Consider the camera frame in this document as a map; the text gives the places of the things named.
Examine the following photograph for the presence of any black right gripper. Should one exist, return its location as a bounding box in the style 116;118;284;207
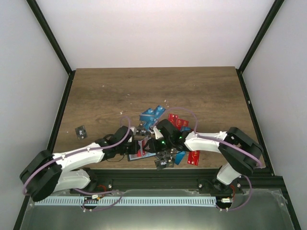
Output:
143;137;173;154

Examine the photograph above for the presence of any black leather card holder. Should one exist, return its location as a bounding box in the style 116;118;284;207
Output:
127;137;156;161

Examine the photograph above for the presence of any red vip card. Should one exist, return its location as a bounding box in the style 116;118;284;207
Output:
137;138;147;157
187;150;200;166

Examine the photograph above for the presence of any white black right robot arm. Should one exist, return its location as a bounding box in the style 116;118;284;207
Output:
143;119;263;193

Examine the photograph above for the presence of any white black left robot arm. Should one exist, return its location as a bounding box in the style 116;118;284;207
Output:
20;126;140;201

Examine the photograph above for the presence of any black card near blue pile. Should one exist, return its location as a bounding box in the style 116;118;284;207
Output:
136;128;149;136

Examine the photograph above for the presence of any lone black VIP card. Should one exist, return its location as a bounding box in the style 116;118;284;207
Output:
75;125;88;140

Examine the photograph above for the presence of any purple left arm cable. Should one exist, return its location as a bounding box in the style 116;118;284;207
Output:
23;116;131;211

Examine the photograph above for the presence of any black front frame rail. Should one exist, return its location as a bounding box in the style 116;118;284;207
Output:
31;167;283;192

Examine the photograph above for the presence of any light blue slotted cable duct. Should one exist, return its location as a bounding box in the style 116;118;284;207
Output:
34;196;216;207

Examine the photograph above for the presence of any black left frame post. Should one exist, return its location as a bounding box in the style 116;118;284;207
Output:
25;0;73;75

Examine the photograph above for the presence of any black aluminium frame post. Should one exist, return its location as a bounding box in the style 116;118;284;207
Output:
238;0;285;72

